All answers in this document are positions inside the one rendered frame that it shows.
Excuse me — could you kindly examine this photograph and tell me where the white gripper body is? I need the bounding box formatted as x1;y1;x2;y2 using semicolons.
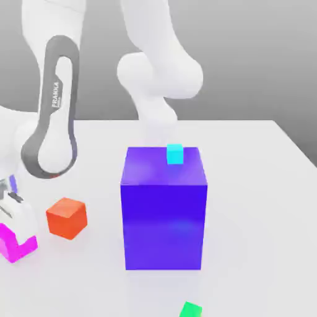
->
0;192;40;246

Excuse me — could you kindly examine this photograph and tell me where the small magenta cube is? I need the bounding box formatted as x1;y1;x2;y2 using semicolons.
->
0;222;38;264

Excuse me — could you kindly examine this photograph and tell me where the small orange cube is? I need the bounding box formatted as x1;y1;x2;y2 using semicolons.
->
45;197;89;241

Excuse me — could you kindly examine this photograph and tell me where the small cyan cube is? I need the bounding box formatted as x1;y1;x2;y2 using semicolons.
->
166;143;185;165

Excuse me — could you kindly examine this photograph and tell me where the small green cube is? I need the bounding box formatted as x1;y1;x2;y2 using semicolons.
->
178;301;203;317

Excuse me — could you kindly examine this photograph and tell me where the large blue box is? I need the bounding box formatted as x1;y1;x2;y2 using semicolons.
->
120;146;208;271

